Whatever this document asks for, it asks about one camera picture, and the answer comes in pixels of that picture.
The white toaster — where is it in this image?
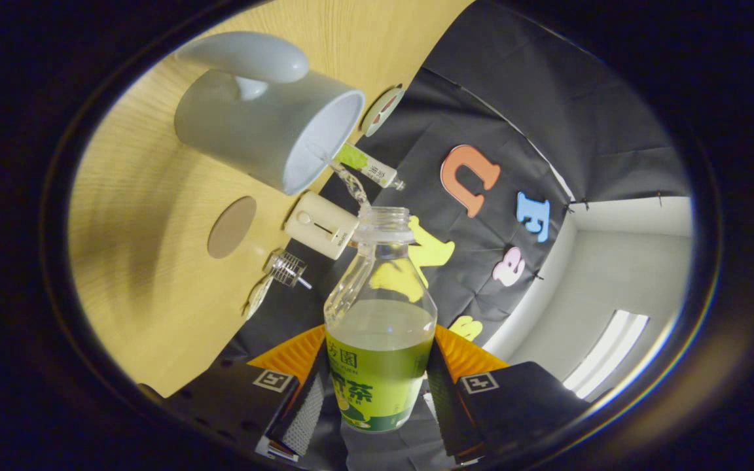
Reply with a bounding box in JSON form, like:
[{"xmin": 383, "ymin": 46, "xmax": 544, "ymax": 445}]
[{"xmin": 283, "ymin": 190, "xmax": 359, "ymax": 260}]

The clear green-label juice bottle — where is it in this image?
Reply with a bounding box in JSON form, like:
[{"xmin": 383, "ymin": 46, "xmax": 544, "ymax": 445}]
[{"xmin": 323, "ymin": 206, "xmax": 439, "ymax": 434}]

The ceiling light panel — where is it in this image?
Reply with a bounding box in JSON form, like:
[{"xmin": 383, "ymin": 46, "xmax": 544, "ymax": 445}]
[{"xmin": 562, "ymin": 309, "xmax": 650, "ymax": 401}]

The metal wire holder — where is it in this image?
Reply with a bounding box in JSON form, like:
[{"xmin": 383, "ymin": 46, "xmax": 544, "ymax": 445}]
[{"xmin": 264, "ymin": 249, "xmax": 306, "ymax": 288}]

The wooden table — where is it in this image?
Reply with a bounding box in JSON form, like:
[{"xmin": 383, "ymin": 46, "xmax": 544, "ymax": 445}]
[{"xmin": 66, "ymin": 0, "xmax": 476, "ymax": 398}]

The pale green plate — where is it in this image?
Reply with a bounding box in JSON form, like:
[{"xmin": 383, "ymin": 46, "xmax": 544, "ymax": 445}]
[{"xmin": 361, "ymin": 85, "xmax": 406, "ymax": 137}]

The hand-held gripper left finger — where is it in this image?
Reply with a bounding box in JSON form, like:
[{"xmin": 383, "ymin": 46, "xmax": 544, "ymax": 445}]
[{"xmin": 138, "ymin": 324, "xmax": 331, "ymax": 462}]

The slim white-green drink bottle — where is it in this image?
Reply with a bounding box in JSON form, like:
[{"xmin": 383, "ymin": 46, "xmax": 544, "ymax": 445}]
[{"xmin": 338, "ymin": 143, "xmax": 406, "ymax": 191}]

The white cup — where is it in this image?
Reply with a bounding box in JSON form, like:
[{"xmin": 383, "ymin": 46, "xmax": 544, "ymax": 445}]
[{"xmin": 174, "ymin": 31, "xmax": 366, "ymax": 196}]

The round brown coaster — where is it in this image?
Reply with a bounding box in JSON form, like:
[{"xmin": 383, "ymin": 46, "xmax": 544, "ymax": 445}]
[{"xmin": 207, "ymin": 196, "xmax": 257, "ymax": 260}]

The white divided tray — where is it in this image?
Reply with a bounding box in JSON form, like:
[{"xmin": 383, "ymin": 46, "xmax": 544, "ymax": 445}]
[{"xmin": 243, "ymin": 273, "xmax": 274, "ymax": 321}]

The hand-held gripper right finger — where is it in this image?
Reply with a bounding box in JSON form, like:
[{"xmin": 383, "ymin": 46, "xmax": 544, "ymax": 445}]
[{"xmin": 426, "ymin": 324, "xmax": 590, "ymax": 465}]

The black backdrop cloth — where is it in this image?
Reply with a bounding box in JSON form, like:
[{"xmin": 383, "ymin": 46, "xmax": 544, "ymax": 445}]
[{"xmin": 220, "ymin": 0, "xmax": 692, "ymax": 471}]

